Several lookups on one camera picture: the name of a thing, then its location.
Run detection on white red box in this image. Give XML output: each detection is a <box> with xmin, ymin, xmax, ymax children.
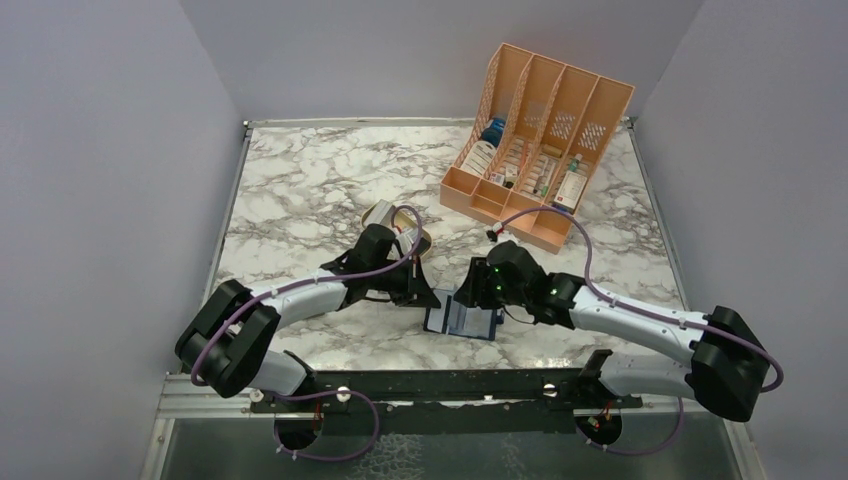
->
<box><xmin>553</xmin><ymin>170</ymin><xmax>588</xmax><ymax>210</ymax></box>

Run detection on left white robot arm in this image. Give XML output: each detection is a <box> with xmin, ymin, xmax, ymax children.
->
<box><xmin>175</xmin><ymin>224</ymin><xmax>441</xmax><ymax>411</ymax></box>

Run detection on orange desk organizer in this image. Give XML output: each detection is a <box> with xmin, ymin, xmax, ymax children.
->
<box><xmin>440</xmin><ymin>43</ymin><xmax>634</xmax><ymax>253</ymax></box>

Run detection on credit cards in tray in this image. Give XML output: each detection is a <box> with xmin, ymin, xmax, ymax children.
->
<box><xmin>361</xmin><ymin>200</ymin><xmax>402</xmax><ymax>233</ymax></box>

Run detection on small items in organizer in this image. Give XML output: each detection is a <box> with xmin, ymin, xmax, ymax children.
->
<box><xmin>488</xmin><ymin>163</ymin><xmax>520</xmax><ymax>189</ymax></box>

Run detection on tan oval tray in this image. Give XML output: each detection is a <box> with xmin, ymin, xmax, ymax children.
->
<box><xmin>360</xmin><ymin>206</ymin><xmax>432</xmax><ymax>260</ymax></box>

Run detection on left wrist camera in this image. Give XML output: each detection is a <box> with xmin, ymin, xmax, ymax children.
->
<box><xmin>396</xmin><ymin>228</ymin><xmax>429</xmax><ymax>257</ymax></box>

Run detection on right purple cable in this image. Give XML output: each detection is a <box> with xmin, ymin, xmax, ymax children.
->
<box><xmin>487</xmin><ymin>205</ymin><xmax>786</xmax><ymax>393</ymax></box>

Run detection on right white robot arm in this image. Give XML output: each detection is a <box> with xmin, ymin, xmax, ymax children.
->
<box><xmin>455</xmin><ymin>241</ymin><xmax>769</xmax><ymax>422</ymax></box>

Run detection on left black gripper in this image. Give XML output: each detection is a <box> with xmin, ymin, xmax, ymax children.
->
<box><xmin>368</xmin><ymin>254</ymin><xmax>441</xmax><ymax>309</ymax></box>

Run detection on blue round container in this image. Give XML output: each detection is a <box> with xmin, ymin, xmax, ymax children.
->
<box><xmin>480</xmin><ymin>117</ymin><xmax>506</xmax><ymax>148</ymax></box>

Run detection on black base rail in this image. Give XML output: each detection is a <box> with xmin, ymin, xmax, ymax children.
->
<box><xmin>250</xmin><ymin>368</ymin><xmax>642</xmax><ymax>436</ymax></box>

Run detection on blue leather card holder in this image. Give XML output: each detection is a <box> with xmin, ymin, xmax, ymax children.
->
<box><xmin>423</xmin><ymin>289</ymin><xmax>505</xmax><ymax>341</ymax></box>

